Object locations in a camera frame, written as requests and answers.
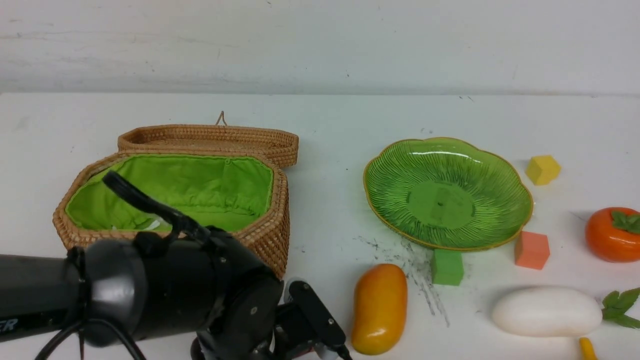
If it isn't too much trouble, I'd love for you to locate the white radish toy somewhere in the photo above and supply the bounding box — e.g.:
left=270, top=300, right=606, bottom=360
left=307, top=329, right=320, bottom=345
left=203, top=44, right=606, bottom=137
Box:
left=491, top=285, right=639, bottom=338

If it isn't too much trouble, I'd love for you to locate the woven rattan basket lid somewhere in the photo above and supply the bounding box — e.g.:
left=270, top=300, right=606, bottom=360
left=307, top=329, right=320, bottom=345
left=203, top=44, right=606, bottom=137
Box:
left=118, top=112, right=299, bottom=169

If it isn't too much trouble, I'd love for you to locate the yellow foam cube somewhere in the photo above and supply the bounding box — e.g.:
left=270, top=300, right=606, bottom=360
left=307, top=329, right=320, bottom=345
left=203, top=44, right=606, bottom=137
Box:
left=525, top=155, right=562, bottom=186

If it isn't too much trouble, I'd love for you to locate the yellow banana toy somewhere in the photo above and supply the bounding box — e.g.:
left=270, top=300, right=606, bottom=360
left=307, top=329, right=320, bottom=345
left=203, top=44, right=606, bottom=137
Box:
left=578, top=337, right=599, bottom=360

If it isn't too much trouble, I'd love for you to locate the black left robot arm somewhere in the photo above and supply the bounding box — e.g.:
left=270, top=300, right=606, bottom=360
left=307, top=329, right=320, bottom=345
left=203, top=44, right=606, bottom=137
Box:
left=1, top=228, right=345, bottom=360

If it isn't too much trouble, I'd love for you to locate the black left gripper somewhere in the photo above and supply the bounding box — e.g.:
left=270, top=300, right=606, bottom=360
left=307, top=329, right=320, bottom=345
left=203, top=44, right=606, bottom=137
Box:
left=192, top=303, right=321, bottom=360

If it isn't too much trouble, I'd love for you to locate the orange persimmon toy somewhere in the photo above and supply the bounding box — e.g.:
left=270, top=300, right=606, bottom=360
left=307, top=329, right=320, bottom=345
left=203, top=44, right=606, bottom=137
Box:
left=585, top=207, right=640, bottom=264

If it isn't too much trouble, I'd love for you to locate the yellow orange mango toy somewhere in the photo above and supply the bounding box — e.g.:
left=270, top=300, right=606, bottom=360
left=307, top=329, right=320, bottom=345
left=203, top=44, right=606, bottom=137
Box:
left=350, top=263, right=409, bottom=356

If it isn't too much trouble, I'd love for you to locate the woven rattan basket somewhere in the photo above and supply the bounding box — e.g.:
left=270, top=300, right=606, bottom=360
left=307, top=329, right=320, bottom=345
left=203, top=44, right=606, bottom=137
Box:
left=52, top=150, right=291, bottom=279

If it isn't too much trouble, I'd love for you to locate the green foam cube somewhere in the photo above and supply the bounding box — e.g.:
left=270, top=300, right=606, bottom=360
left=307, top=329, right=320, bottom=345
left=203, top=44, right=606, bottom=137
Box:
left=430, top=249, right=465, bottom=287

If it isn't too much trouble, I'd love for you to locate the orange foam cube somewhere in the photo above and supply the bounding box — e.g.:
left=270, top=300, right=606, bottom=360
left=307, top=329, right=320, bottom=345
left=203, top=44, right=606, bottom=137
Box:
left=514, top=231, right=551, bottom=271

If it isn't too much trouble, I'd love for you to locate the green glass leaf plate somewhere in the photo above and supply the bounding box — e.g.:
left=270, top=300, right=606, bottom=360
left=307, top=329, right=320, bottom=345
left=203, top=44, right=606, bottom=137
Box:
left=362, top=137, right=534, bottom=252

